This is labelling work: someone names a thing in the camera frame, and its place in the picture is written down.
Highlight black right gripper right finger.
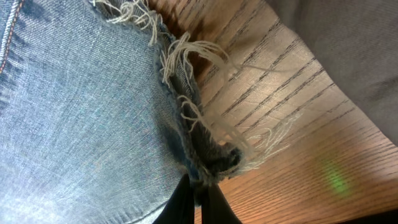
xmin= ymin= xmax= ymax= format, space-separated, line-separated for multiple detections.
xmin=201 ymin=185 xmax=242 ymax=224

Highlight light blue denim jeans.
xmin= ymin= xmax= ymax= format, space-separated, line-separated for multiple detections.
xmin=0 ymin=0 xmax=290 ymax=224

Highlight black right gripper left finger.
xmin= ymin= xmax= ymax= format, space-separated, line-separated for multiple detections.
xmin=153 ymin=174 xmax=195 ymax=224

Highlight grey khaki trousers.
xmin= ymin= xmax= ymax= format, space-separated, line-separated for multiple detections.
xmin=268 ymin=0 xmax=397 ymax=144

